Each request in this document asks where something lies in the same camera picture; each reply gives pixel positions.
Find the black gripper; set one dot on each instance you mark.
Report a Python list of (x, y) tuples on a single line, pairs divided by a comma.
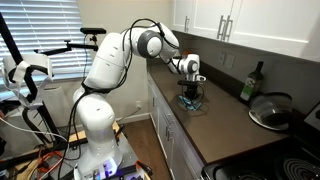
[(191, 87)]

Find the blue cloth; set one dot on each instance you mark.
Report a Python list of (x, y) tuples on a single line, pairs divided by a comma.
[(191, 105)]

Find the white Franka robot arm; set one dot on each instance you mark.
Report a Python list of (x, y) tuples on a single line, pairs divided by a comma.
[(100, 116)]

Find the white lower cabinet unit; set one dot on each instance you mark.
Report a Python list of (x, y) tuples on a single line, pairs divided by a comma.
[(166, 133)]

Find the green wine bottle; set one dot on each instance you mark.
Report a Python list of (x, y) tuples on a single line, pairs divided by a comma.
[(250, 85)]

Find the white upper cabinet door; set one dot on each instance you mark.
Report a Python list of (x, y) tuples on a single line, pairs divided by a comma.
[(276, 23), (210, 16), (183, 11)]

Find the red and black clamp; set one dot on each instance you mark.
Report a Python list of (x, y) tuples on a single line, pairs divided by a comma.
[(144, 166)]

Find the grey robot mounting table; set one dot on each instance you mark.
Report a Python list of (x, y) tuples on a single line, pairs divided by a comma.
[(128, 156)]

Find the black electric stove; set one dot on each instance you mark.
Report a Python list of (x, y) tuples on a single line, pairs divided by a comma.
[(266, 160)]

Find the white bin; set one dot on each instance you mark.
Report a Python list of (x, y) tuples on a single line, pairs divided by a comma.
[(58, 106)]

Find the white window blinds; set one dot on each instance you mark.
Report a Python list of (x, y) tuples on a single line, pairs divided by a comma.
[(43, 20)]

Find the black tripod pole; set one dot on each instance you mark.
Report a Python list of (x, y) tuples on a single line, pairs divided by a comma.
[(20, 63)]

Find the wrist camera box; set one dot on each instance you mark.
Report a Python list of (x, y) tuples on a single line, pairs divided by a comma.
[(200, 78)]

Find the white low wall outlet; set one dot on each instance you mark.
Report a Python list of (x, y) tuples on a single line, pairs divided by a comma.
[(138, 104)]

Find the black stereo camera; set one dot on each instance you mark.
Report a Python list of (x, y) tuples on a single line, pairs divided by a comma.
[(93, 31)]

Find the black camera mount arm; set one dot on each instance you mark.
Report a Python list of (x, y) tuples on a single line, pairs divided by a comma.
[(76, 46)]

